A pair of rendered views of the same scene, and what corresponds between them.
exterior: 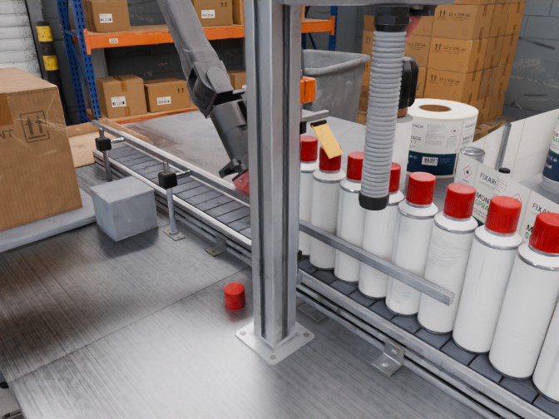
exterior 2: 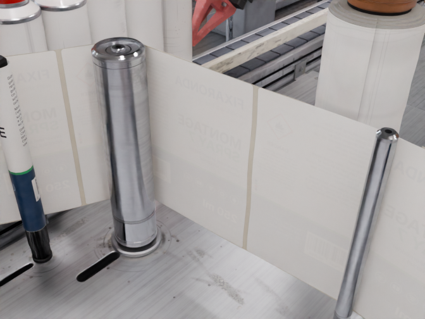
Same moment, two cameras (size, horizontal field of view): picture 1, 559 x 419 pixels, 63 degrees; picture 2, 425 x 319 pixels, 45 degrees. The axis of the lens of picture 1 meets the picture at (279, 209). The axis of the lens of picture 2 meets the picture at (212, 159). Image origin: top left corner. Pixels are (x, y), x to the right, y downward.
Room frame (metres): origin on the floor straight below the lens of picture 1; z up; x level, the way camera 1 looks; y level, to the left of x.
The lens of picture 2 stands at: (0.72, -0.65, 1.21)
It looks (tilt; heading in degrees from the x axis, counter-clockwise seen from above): 35 degrees down; 84
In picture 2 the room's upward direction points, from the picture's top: 1 degrees clockwise
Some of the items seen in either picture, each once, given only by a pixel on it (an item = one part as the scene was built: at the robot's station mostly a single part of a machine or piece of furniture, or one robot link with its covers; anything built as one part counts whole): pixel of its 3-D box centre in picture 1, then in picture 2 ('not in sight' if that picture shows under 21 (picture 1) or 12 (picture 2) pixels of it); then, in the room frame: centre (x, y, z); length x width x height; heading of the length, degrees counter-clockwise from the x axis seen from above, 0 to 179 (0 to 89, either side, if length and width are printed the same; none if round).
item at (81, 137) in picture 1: (88, 141); not in sight; (1.40, 0.60, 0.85); 0.30 x 0.26 x 0.04; 43
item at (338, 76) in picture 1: (308, 102); not in sight; (3.49, -0.22, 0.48); 0.89 x 0.63 x 0.96; 144
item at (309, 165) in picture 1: (306, 197); (141, 26); (0.70, -0.04, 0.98); 0.05 x 0.05 x 0.20
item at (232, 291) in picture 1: (234, 295); not in sight; (0.61, 0.07, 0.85); 0.03 x 0.03 x 0.03
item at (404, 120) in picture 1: (389, 132); (370, 45); (0.91, -0.22, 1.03); 0.09 x 0.09 x 0.30
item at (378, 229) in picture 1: (381, 231); (24, 66); (0.58, -0.15, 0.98); 0.05 x 0.05 x 0.20
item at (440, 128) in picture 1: (430, 136); not in sight; (1.13, -0.38, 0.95); 0.20 x 0.20 x 0.14
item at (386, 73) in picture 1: (382, 115); not in sight; (0.47, -0.11, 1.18); 0.04 x 0.04 x 0.21
